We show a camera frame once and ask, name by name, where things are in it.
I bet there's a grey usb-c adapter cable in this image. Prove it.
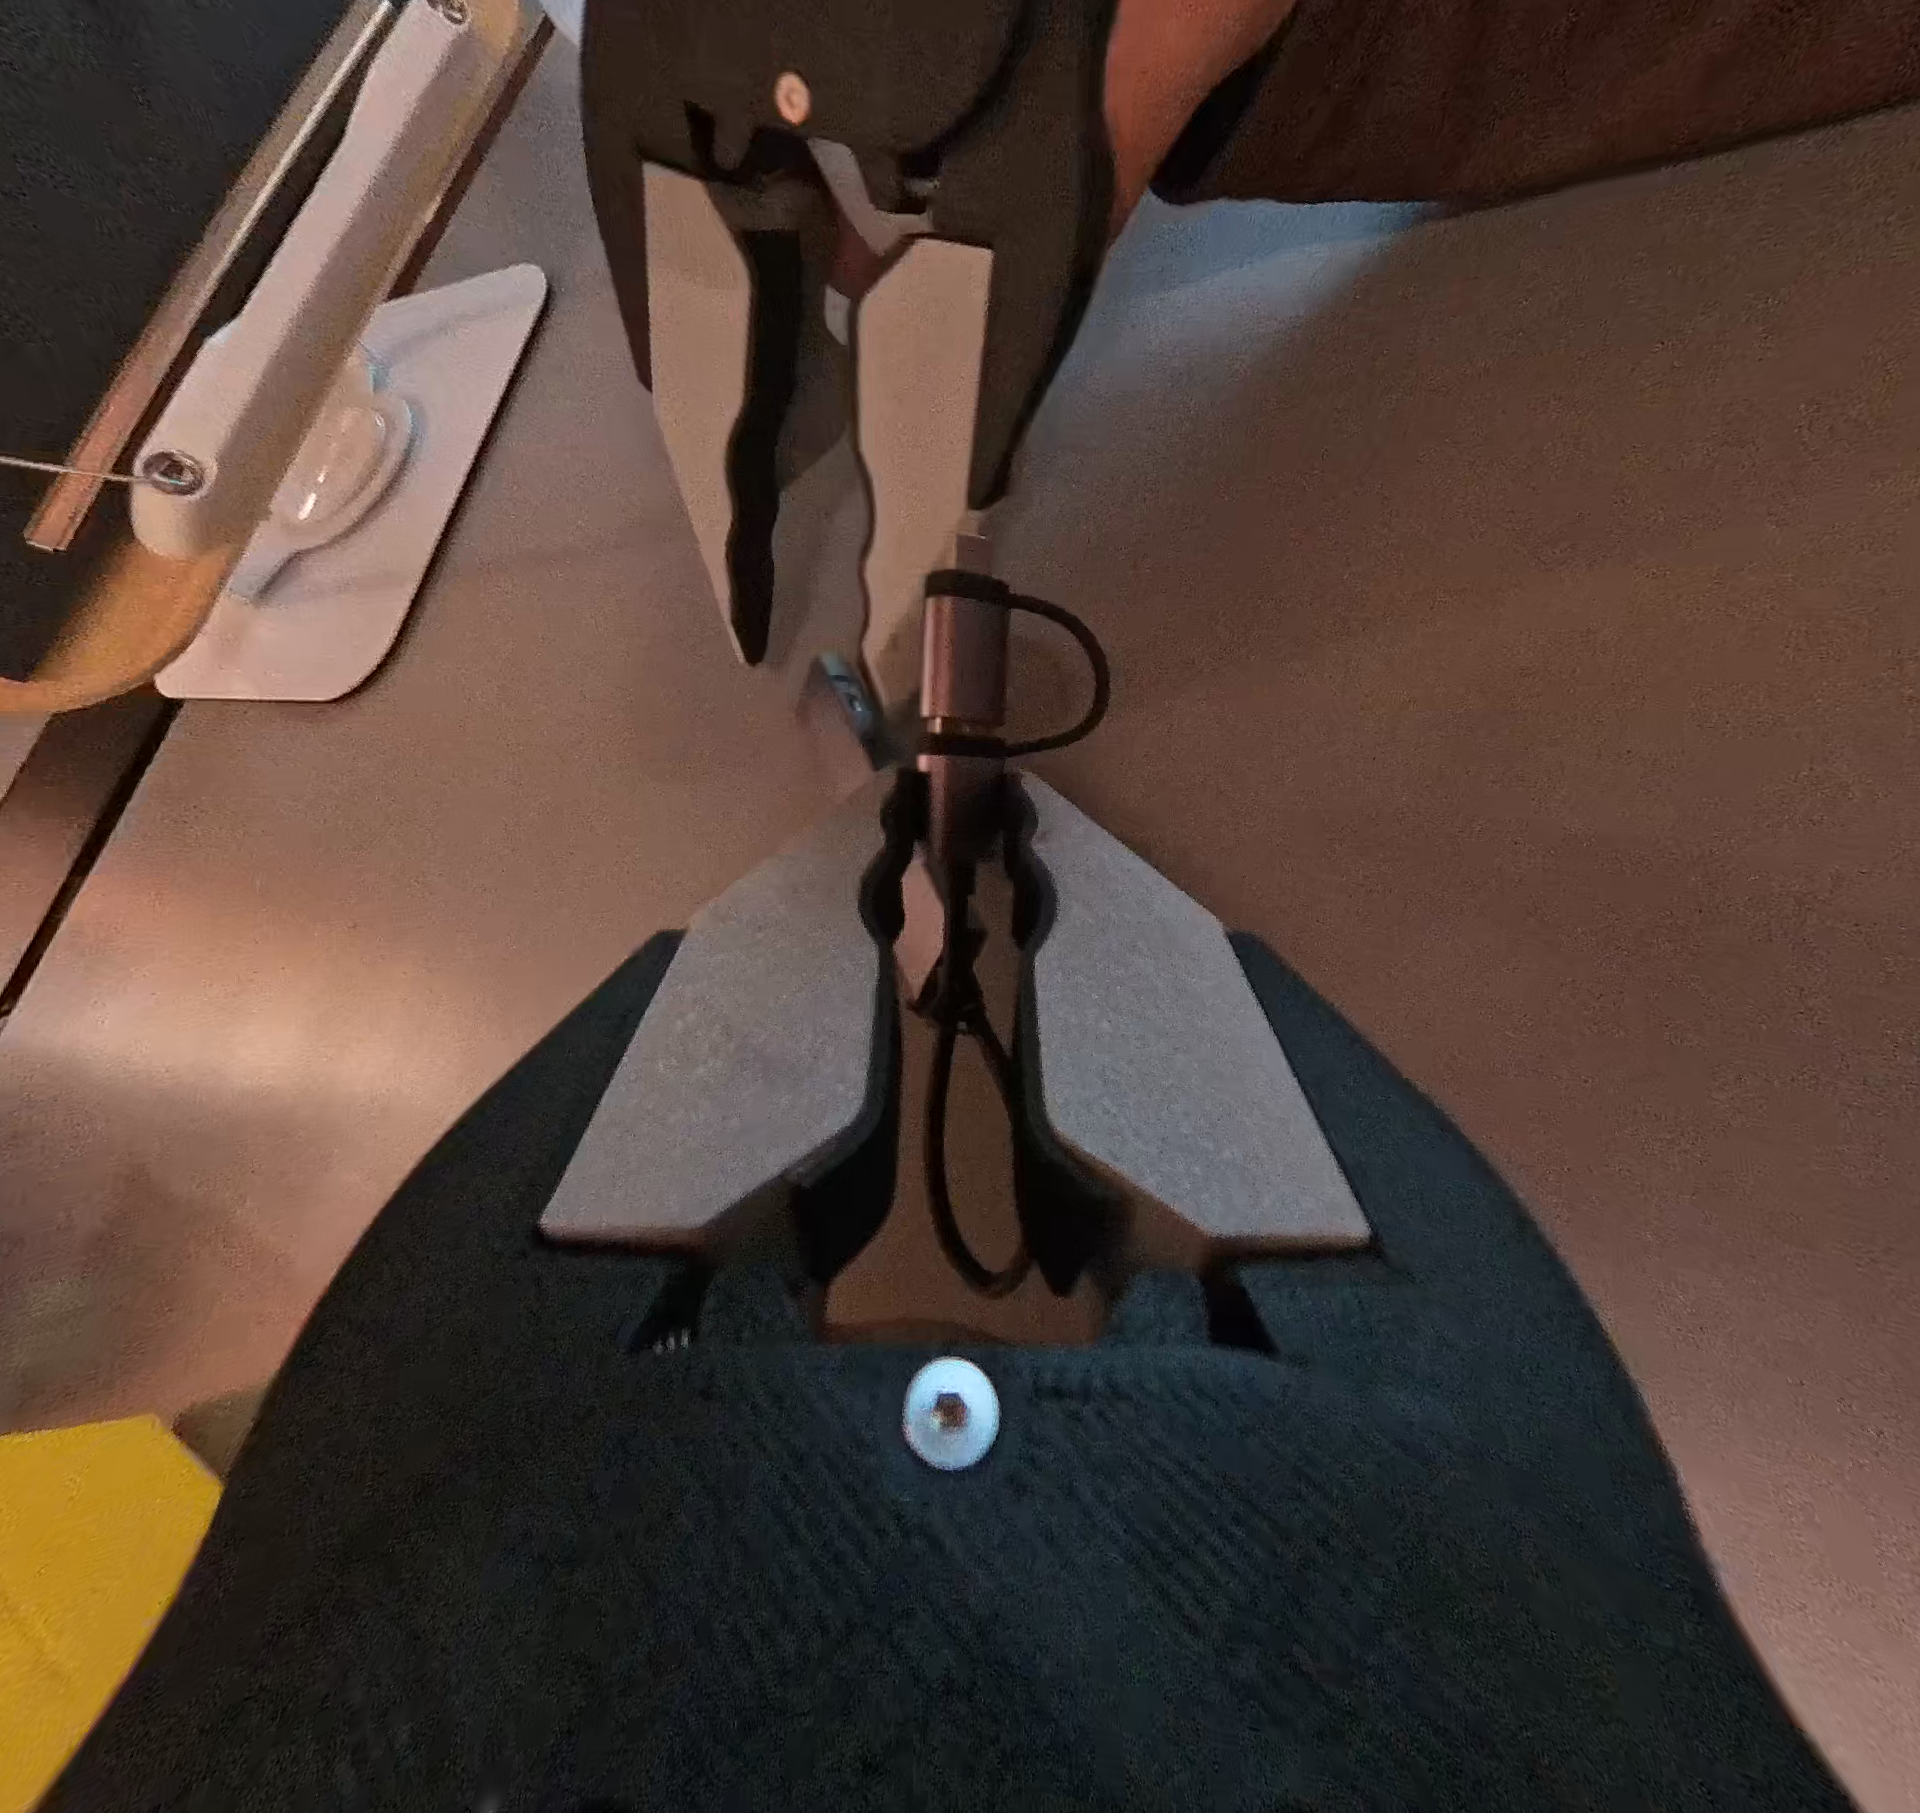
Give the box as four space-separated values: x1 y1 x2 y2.
897 506 1115 1298

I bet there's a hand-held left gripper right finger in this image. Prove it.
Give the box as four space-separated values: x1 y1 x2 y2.
1007 771 1374 1298

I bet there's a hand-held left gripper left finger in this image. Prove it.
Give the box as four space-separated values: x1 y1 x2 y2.
537 771 923 1283

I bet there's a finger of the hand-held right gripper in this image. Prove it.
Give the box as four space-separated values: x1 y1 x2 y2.
638 162 822 670
810 140 999 773

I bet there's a white board stand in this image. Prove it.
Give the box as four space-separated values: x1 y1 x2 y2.
22 0 553 706

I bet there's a yellow plastic bin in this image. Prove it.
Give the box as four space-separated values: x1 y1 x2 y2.
0 1414 227 1813

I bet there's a person's right forearm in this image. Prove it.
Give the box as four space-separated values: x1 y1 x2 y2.
1150 0 1920 214

